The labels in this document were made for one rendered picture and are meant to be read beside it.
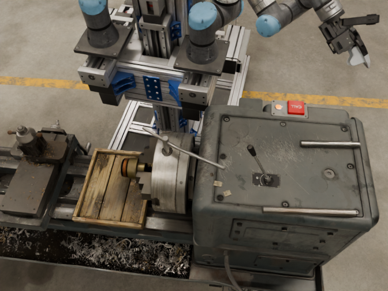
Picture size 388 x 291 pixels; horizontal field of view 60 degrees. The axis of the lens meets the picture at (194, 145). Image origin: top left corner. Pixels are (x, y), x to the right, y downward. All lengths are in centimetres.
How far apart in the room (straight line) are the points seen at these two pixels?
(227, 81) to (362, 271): 166
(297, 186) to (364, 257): 146
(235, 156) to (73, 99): 221
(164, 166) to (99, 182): 49
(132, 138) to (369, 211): 176
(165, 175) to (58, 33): 289
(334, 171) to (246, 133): 32
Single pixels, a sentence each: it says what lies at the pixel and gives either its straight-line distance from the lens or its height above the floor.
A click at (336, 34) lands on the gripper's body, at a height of 151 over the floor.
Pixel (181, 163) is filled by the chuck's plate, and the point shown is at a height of 123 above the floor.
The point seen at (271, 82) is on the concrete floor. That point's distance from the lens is 315.
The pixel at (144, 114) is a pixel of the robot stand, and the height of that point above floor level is 21.
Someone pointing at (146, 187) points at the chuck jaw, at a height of 113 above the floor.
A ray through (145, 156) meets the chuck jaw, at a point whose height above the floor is 113.
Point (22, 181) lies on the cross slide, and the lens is 163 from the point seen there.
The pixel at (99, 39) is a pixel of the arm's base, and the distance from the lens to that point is 170.
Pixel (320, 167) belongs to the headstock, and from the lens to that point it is 121.
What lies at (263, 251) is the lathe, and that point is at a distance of 146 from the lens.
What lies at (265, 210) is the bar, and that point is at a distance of 107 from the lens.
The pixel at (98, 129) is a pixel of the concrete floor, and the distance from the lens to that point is 290.
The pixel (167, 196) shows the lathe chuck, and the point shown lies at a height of 115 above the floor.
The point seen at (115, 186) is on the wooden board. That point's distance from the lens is 157.
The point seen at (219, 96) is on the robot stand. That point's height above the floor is 21.
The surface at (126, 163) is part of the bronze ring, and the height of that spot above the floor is 112.
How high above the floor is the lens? 226
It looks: 57 degrees down
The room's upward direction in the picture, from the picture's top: 2 degrees counter-clockwise
